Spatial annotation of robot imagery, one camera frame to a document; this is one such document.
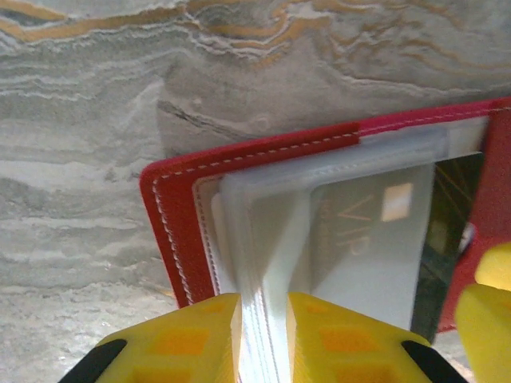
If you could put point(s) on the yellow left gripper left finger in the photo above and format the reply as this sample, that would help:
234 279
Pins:
171 343

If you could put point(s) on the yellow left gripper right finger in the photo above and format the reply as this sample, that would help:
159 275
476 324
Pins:
351 343

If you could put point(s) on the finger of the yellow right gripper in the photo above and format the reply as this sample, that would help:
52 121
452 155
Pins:
489 331
497 263

